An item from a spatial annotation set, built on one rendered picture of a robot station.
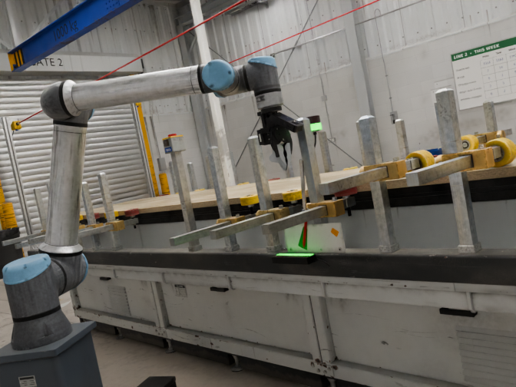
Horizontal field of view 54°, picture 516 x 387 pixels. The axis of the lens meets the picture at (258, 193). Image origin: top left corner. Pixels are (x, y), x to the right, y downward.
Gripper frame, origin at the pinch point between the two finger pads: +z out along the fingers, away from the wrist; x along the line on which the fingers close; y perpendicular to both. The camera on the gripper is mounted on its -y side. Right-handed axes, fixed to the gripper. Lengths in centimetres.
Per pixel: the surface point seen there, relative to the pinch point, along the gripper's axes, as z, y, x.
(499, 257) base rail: 31, -63, -4
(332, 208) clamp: 16.1, -11.5, -5.4
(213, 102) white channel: -48, 152, -102
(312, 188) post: 8.9, -4.0, -6.1
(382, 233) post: 25.1, -28.4, -6.1
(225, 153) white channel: -12, 152, -103
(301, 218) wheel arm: 16.4, -9.1, 7.4
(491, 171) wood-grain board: 12, -56, -23
